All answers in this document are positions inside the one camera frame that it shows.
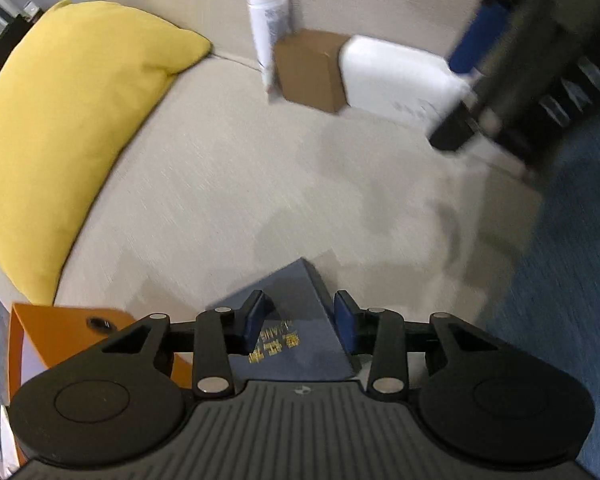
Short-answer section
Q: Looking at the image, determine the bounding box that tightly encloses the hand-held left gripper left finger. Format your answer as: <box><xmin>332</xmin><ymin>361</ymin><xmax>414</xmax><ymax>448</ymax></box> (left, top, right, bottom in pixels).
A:
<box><xmin>102</xmin><ymin>289</ymin><xmax>272</xmax><ymax>397</ymax></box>

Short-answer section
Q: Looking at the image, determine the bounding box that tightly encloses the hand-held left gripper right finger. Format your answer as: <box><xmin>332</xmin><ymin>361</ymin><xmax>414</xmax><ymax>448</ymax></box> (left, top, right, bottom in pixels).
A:
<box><xmin>333</xmin><ymin>290</ymin><xmax>502</xmax><ymax>397</ymax></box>

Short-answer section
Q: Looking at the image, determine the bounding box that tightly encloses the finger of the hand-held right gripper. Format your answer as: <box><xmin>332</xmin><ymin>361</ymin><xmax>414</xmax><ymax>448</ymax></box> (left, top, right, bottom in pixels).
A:
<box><xmin>427</xmin><ymin>101</ymin><xmax>479</xmax><ymax>154</ymax></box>
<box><xmin>445</xmin><ymin>0</ymin><xmax>514</xmax><ymax>78</ymax></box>

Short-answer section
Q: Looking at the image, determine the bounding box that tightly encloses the dark blue box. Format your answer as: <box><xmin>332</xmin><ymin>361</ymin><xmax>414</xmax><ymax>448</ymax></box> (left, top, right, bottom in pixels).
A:
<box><xmin>207</xmin><ymin>257</ymin><xmax>362</xmax><ymax>387</ymax></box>

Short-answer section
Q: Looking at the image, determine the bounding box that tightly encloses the white paper box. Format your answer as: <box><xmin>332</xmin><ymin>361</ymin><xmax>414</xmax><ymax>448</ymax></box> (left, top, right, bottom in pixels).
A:
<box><xmin>339</xmin><ymin>35</ymin><xmax>477</xmax><ymax>132</ymax></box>

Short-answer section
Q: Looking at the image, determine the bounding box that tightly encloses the brown cardboard box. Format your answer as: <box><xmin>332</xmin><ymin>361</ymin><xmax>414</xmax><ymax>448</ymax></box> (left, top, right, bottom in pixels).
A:
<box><xmin>272</xmin><ymin>30</ymin><xmax>354</xmax><ymax>114</ymax></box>

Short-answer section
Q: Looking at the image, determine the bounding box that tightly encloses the orange storage box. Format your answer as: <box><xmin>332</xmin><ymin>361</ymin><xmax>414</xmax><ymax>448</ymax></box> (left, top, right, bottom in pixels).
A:
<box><xmin>7</xmin><ymin>302</ymin><xmax>193</xmax><ymax>476</ymax></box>

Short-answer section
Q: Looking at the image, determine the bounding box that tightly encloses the white cream tube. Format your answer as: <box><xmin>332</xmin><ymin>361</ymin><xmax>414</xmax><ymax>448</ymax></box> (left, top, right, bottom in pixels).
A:
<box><xmin>245</xmin><ymin>0</ymin><xmax>294</xmax><ymax>94</ymax></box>

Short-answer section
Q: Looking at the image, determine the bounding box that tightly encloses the beige sofa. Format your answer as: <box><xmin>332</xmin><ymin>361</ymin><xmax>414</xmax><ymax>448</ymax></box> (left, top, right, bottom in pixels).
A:
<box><xmin>0</xmin><ymin>0</ymin><xmax>561</xmax><ymax>392</ymax></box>

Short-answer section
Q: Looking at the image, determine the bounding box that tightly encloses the yellow pillow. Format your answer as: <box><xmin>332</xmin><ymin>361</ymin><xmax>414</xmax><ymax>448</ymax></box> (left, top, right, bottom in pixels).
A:
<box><xmin>0</xmin><ymin>0</ymin><xmax>214</xmax><ymax>307</ymax></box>

